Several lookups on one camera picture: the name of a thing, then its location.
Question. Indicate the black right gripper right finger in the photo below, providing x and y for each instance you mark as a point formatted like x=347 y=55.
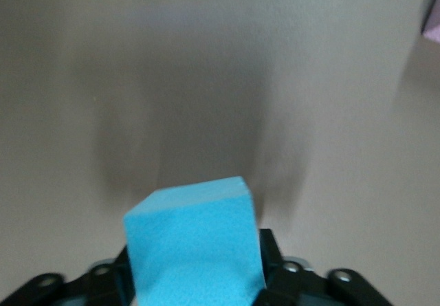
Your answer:
x=285 y=282

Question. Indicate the blue foam block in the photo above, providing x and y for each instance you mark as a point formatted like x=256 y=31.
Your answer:
x=192 y=244

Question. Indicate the pink foam block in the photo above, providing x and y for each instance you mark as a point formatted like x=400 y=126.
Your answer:
x=434 y=27

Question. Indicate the paper table cover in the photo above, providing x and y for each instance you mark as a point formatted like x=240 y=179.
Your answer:
x=206 y=62

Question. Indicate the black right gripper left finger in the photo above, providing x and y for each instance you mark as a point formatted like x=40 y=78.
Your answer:
x=110 y=282

